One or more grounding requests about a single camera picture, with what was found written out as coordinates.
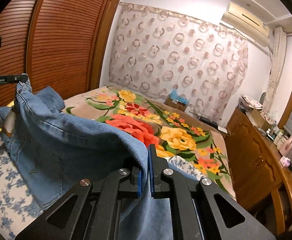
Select blue denim jeans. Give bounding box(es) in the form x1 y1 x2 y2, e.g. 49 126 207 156
1 79 174 239

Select brown wooden dresser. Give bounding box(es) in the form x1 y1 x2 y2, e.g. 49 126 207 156
225 108 292 236

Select floral fleece blanket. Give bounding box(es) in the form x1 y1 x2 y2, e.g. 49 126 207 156
63 86 235 198

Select blue white floral quilt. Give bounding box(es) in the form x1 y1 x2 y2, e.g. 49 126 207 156
0 138 43 239

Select brown louvered wardrobe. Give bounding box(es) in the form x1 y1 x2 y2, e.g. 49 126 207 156
0 0 118 99

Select cardboard box on dresser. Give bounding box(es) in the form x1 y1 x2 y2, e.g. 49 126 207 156
246 109 272 131

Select cardboard box with blue cloth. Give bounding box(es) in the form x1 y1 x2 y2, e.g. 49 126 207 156
164 89 189 112

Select circle patterned sheer curtain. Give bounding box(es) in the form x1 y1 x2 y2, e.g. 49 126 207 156
109 3 248 125

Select white wall air conditioner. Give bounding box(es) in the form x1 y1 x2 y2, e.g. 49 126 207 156
221 3 269 47

